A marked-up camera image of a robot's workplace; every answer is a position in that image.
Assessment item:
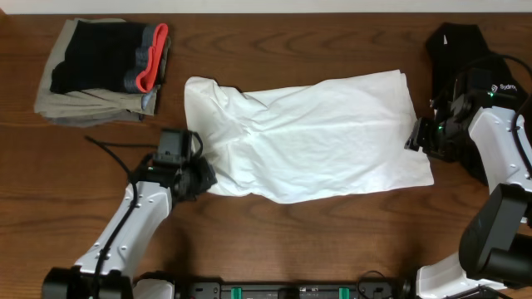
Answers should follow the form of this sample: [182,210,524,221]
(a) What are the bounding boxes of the white printed t-shirt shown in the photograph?
[184,70,434,203]

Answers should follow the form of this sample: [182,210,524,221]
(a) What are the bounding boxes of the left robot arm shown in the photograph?
[42,154,217,299]

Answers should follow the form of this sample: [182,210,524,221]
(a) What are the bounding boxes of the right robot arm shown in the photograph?
[398,68,531,298]

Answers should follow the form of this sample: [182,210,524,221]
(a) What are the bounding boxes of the black t-shirt with logo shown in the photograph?
[426,23,531,190]

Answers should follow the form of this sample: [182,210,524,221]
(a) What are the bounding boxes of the folded khaki trousers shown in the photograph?
[34,18,160,127]

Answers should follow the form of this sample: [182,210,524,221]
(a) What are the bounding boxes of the black shorts with orange waistband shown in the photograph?
[50,21,169,94]

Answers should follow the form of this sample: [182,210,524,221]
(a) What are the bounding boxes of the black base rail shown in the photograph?
[174,278,416,299]

